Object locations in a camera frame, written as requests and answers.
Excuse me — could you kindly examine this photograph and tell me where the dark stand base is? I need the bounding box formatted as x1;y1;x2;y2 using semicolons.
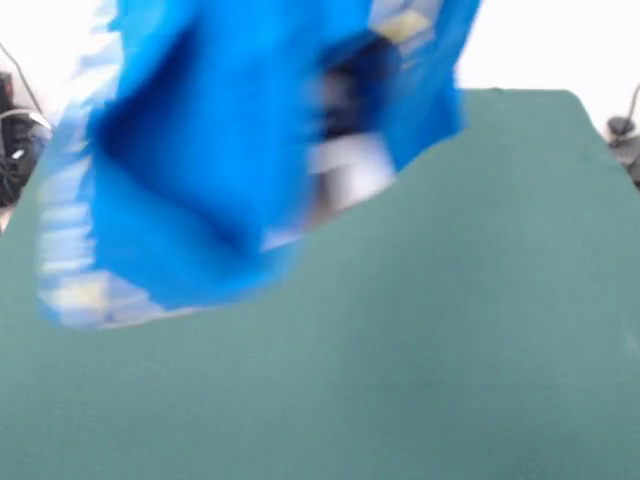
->
0;72;54;207
607;115;640;189

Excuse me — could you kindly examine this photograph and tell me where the dark green table cloth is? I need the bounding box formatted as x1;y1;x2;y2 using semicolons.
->
0;88;640;480

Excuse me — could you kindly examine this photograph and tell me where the blue printed t-shirt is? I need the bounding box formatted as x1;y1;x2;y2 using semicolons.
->
34;0;484;332

